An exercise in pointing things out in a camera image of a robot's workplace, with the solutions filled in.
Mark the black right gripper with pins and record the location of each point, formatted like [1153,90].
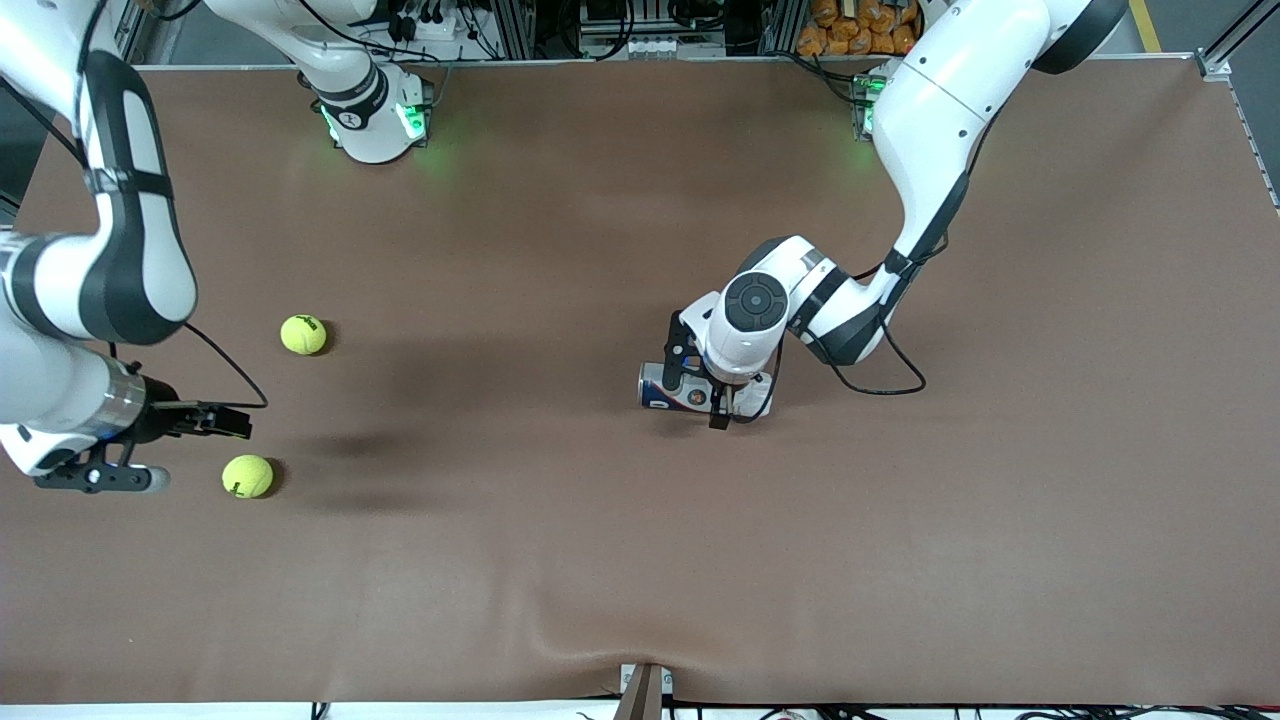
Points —
[163,418]

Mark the yellow tennis ball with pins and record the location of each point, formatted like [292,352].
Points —
[247,476]
[303,334]

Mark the clear Wilson tennis ball can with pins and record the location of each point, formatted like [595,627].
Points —
[652,390]

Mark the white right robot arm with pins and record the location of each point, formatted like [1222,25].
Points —
[60,280]

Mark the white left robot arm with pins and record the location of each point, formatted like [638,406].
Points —
[930,110]

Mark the white terminal block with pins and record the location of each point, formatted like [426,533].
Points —
[652,46]

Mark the orange bagged goods pile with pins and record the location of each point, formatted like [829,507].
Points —
[850,30]

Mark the white power strip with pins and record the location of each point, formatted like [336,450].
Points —
[430,25]

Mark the aluminium frame post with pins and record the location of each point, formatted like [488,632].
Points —
[515,30]
[780,28]

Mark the aluminium corner frame rail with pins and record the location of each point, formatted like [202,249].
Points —
[1235,32]

